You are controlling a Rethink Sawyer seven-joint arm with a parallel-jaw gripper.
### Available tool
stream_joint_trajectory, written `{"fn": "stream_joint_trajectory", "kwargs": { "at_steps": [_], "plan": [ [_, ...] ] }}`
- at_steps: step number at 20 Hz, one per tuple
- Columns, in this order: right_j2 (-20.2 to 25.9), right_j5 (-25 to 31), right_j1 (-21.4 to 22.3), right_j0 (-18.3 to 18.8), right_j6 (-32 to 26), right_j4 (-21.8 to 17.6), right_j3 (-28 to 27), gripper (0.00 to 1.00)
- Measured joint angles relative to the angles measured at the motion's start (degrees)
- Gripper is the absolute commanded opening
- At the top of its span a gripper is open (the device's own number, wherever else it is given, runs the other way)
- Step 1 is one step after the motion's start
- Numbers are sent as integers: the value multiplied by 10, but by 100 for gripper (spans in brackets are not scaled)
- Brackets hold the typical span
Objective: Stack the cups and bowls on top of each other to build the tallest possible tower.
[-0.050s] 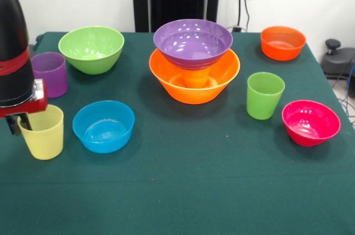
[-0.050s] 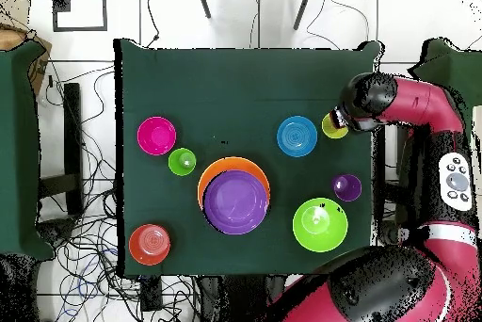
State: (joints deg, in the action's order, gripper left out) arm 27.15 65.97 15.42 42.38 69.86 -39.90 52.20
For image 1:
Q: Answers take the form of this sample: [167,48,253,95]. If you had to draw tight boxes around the large yellow-orange bowl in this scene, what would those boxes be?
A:
[148,48,241,105]

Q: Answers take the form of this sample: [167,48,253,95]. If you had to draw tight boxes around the blue bowl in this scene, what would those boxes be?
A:
[72,100,136,154]

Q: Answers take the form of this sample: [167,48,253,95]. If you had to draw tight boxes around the purple bowl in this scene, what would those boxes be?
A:
[153,18,234,71]

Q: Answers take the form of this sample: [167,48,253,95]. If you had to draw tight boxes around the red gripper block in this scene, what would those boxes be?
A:
[0,78,49,136]

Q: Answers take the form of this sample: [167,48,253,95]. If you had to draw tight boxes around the green bowl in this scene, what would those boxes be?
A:
[58,25,125,75]

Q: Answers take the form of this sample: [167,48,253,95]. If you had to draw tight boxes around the yellow cup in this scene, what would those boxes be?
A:
[17,104,65,161]

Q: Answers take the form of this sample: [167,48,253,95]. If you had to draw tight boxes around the pink bowl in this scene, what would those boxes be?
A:
[282,100,342,147]

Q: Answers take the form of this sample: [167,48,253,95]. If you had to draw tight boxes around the dark green tablecloth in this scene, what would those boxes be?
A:
[0,31,355,235]

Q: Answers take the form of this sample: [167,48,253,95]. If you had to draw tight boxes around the green cup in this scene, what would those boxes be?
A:
[246,71,286,121]

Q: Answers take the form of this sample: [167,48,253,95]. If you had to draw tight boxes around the orange cup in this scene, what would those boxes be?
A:
[182,67,211,89]

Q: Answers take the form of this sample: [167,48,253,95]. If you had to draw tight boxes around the blue cable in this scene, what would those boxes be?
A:
[339,62,355,125]

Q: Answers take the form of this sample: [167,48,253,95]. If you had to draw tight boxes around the red-orange bowl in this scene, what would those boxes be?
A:
[260,25,307,62]

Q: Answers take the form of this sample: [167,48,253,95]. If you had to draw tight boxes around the dark grey stand base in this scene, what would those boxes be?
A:
[321,38,355,80]

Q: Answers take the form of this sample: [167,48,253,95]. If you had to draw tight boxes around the purple cup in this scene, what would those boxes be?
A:
[30,52,69,99]

